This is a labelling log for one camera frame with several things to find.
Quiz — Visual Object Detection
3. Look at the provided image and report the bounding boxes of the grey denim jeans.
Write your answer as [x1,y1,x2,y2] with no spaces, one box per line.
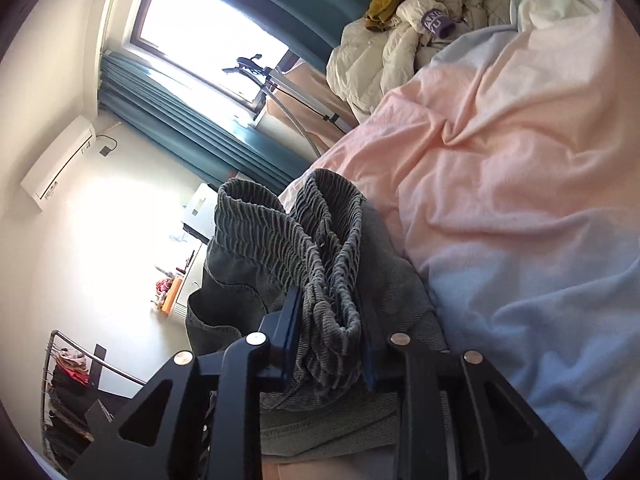
[186,169,446,460]

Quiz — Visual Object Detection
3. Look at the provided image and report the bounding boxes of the cream clothes pile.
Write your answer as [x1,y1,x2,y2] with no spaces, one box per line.
[325,0,609,124]

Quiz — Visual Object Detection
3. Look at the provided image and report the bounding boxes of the white pink bed sheet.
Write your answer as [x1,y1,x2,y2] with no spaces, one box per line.
[276,0,640,480]

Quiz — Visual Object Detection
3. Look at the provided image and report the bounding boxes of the upper teal curtain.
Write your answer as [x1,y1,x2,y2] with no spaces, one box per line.
[99,52,309,194]

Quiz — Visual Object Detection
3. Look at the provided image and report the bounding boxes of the tan cardboard box by window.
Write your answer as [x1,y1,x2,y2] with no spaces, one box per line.
[264,62,359,158]

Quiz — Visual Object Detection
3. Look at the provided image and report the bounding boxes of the mustard yellow garment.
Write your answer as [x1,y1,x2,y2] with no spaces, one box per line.
[364,0,405,32]

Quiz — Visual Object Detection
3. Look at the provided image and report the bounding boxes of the clothes rail with garments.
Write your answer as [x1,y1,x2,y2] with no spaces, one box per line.
[40,330,144,474]

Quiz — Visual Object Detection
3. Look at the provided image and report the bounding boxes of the white wall air conditioner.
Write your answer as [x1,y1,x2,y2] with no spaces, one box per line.
[21,115,96,210]

